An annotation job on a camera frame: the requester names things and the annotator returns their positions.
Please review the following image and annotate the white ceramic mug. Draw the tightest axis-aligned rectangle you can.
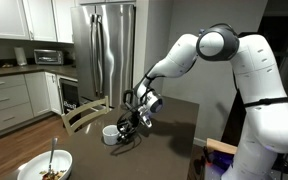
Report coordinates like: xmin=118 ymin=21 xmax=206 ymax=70
xmin=102 ymin=125 xmax=119 ymax=145

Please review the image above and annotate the metal spoon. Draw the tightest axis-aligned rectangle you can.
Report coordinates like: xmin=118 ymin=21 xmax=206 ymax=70
xmin=47 ymin=137 xmax=58 ymax=176

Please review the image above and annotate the white paper towel roll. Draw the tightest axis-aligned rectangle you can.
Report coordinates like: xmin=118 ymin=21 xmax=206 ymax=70
xmin=14 ymin=47 xmax=27 ymax=66

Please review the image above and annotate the black wine cooler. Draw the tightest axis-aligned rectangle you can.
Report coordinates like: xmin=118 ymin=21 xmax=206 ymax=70
xmin=59 ymin=78 xmax=80 ymax=114

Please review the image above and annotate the beige wooden chair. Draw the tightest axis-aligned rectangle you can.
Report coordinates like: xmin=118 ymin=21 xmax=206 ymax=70
xmin=61 ymin=96 xmax=110 ymax=136

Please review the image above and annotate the silver toaster oven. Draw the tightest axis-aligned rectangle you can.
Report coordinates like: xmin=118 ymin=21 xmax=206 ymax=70
xmin=34 ymin=49 xmax=64 ymax=65

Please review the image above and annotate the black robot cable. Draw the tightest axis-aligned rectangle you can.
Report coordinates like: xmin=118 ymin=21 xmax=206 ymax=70
xmin=116 ymin=74 xmax=167 ymax=146

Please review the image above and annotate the stainless electric kettle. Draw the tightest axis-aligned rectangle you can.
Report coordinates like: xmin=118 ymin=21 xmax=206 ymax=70
xmin=123 ymin=89 xmax=138 ymax=111

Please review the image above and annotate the white cereal bowl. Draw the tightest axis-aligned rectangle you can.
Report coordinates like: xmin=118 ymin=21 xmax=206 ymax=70
xmin=17 ymin=150 xmax=73 ymax=180

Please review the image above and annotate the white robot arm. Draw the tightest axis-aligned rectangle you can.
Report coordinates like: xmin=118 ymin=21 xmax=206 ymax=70
xmin=117 ymin=23 xmax=288 ymax=180

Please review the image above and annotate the stainless steel refrigerator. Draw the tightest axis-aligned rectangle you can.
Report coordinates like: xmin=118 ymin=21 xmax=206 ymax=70
xmin=71 ymin=3 xmax=135 ymax=107

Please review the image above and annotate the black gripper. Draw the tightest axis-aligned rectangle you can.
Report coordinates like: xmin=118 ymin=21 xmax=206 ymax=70
xmin=117 ymin=107 xmax=142 ymax=143

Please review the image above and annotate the wooden board base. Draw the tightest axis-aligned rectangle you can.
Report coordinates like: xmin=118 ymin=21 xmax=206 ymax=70
xmin=206 ymin=138 xmax=237 ymax=154

